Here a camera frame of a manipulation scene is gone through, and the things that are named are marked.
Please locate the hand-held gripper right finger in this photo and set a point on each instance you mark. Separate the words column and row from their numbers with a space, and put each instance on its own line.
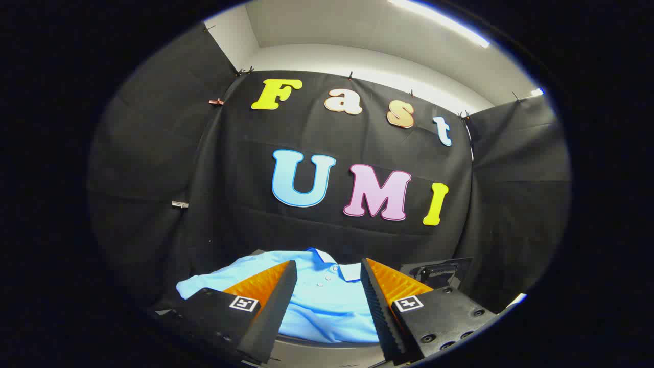
column 380, row 317

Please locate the black backdrop cloth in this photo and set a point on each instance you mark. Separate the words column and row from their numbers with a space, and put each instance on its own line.
column 357, row 138

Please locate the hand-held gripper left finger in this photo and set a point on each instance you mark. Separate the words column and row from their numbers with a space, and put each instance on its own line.
column 276, row 312

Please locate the copper clip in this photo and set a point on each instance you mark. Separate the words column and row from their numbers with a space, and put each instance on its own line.
column 216, row 102

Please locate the silver clip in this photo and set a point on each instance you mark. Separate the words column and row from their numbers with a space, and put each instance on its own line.
column 180, row 204

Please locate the light blue polo shirt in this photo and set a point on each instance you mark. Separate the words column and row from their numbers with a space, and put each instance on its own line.
column 327, row 306

